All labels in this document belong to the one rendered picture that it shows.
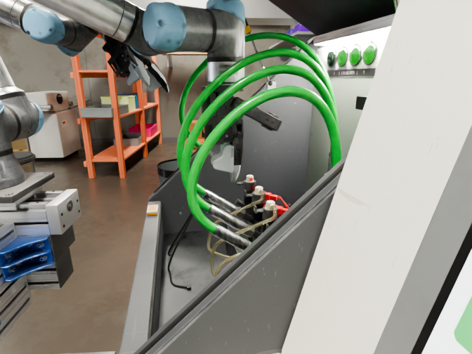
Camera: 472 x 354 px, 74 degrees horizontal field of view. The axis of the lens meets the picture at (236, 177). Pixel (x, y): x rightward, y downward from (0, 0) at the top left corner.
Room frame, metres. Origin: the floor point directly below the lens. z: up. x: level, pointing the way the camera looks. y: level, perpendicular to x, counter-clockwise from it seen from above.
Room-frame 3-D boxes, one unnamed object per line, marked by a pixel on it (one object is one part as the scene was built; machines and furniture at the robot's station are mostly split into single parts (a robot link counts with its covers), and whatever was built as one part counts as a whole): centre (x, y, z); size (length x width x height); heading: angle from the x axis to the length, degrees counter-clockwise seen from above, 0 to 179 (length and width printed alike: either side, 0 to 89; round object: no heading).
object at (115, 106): (5.31, 1.81, 1.12); 2.52 x 0.66 x 2.25; 3
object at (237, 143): (0.65, 0.00, 1.19); 0.05 x 0.02 x 0.09; 11
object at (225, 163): (0.66, 0.02, 1.15); 0.06 x 0.03 x 0.09; 101
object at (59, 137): (5.35, 3.11, 0.55); 2.29 x 0.57 x 1.11; 3
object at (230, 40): (0.67, 0.02, 1.41); 0.09 x 0.08 x 0.11; 127
